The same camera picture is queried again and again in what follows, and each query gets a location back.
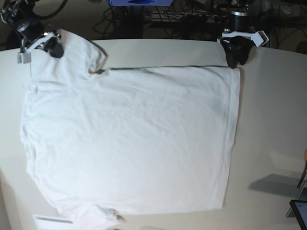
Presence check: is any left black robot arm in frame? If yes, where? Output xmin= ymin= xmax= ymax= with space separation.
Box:
xmin=217 ymin=0 xmax=269 ymax=69

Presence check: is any blue box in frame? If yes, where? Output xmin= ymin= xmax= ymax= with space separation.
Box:
xmin=107 ymin=0 xmax=173 ymax=6

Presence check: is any tablet on stand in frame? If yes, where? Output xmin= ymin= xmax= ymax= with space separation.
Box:
xmin=286 ymin=181 xmax=307 ymax=230

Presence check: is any white paper sheet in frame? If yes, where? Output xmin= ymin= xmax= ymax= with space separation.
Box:
xmin=33 ymin=215 xmax=77 ymax=230

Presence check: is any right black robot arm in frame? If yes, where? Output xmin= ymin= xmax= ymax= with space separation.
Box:
xmin=0 ymin=0 xmax=67 ymax=64

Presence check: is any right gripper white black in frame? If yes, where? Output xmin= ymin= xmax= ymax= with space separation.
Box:
xmin=17 ymin=31 xmax=64 ymax=64

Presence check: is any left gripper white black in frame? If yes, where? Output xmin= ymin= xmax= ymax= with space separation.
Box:
xmin=217 ymin=28 xmax=269 ymax=69

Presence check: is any white T-shirt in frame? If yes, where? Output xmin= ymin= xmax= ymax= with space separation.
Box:
xmin=20 ymin=30 xmax=240 ymax=230

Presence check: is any black power strip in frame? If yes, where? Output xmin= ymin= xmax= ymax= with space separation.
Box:
xmin=184 ymin=13 xmax=223 ymax=23

